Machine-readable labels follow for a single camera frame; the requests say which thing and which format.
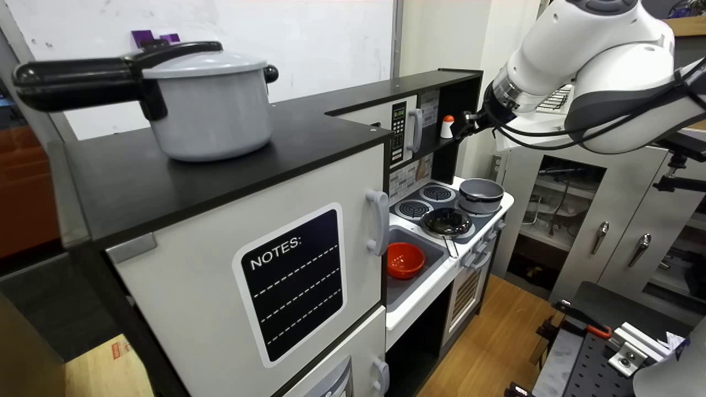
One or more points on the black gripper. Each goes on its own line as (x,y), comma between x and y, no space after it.
(485,114)

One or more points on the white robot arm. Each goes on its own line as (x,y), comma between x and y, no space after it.
(587,59)

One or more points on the red bowl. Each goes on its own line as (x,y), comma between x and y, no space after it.
(403,261)

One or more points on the grey metal cabinet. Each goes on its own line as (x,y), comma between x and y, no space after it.
(624,213)

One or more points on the black clamp with orange grip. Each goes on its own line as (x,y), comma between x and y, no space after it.
(580,322)

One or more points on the black perforated breadboard table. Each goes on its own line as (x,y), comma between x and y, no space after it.
(587,367)

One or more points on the silver metal brackets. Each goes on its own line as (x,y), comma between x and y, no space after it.
(647,346)

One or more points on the purple item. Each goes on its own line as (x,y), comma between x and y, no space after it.
(150,36)

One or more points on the grey curved metal plate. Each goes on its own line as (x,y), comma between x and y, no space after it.
(676,375)

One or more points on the brown cardboard box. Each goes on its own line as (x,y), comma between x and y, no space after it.
(111,367)

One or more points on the brown wooden furniture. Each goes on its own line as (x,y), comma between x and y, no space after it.
(24,190)

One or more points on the black camera stand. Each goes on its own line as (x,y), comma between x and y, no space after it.
(676,161)

